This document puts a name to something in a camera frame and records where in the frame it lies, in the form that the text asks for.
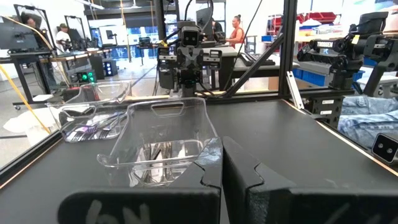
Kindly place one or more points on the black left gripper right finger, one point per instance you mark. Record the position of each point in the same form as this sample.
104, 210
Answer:
311, 208

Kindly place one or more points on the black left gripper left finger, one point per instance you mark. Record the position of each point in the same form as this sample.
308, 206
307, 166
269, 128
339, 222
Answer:
140, 208

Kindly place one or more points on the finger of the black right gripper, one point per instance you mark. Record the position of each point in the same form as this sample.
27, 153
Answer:
194, 82
186, 82

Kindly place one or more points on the clear plastic bin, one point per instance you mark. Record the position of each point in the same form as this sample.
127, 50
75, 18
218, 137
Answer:
62, 124
130, 124

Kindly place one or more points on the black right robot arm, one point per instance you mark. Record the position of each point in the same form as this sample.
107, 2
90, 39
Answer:
168, 79

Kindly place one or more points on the black background robot arm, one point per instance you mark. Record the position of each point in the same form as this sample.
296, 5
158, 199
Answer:
329, 49

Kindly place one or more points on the person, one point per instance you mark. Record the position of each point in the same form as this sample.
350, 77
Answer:
63, 39
30, 22
237, 32

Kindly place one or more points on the black table mat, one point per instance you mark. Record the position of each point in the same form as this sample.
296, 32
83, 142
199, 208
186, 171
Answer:
280, 140

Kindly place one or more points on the blue-lit computer tower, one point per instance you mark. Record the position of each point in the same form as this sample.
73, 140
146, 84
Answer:
110, 68

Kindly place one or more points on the white display screen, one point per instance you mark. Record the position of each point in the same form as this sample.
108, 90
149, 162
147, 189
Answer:
113, 34

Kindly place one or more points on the green-lit computer tower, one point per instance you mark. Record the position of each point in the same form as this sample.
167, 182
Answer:
86, 76

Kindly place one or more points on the blue storage bin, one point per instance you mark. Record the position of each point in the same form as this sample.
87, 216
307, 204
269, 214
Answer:
311, 77

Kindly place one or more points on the red shelf bins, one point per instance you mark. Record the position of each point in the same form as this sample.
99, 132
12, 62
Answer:
320, 16

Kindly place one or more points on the white-bagged trash can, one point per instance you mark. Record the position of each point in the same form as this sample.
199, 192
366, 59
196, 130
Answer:
28, 121

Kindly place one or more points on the black monitor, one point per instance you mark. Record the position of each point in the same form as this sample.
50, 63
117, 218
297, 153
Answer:
15, 35

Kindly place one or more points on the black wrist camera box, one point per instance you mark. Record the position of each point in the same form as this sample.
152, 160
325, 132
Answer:
190, 37

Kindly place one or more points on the black aluminium rig frame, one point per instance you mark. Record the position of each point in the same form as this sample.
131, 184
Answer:
287, 46

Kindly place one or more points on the white metal bracket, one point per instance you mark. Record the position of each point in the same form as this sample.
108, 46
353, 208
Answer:
294, 90

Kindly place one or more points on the black stereo camera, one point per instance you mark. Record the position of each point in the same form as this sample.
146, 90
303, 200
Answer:
385, 147

